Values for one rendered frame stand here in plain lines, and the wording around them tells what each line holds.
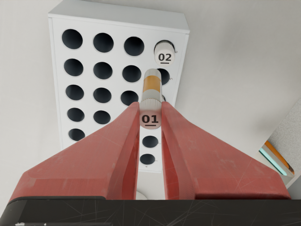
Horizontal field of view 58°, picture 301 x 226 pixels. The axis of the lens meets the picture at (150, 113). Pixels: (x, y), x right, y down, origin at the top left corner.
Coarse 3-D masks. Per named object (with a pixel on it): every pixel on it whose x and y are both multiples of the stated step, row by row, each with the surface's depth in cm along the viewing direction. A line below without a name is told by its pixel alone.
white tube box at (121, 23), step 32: (64, 0) 18; (64, 32) 17; (96, 32) 16; (128, 32) 16; (160, 32) 16; (64, 64) 18; (96, 64) 19; (128, 64) 18; (64, 96) 19; (96, 96) 19; (128, 96) 20; (64, 128) 20; (96, 128) 20; (160, 128) 20; (160, 160) 22
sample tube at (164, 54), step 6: (162, 42) 17; (168, 42) 17; (156, 48) 16; (162, 48) 16; (168, 48) 16; (156, 54) 16; (162, 54) 16; (168, 54) 16; (174, 54) 16; (156, 60) 16; (162, 60) 16; (168, 60) 16; (162, 66) 16
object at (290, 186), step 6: (300, 174) 18; (294, 180) 18; (300, 180) 17; (288, 186) 18; (294, 186) 18; (300, 186) 17; (288, 192) 18; (294, 192) 17; (300, 192) 17; (294, 198) 17; (300, 198) 17
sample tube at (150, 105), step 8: (152, 72) 16; (144, 80) 15; (152, 80) 15; (160, 80) 15; (144, 88) 14; (152, 88) 14; (160, 88) 15; (144, 96) 14; (152, 96) 13; (160, 96) 14; (144, 104) 13; (152, 104) 13; (160, 104) 13; (144, 112) 12; (152, 112) 12; (160, 112) 13; (144, 120) 13; (152, 120) 13; (160, 120) 13; (152, 128) 13
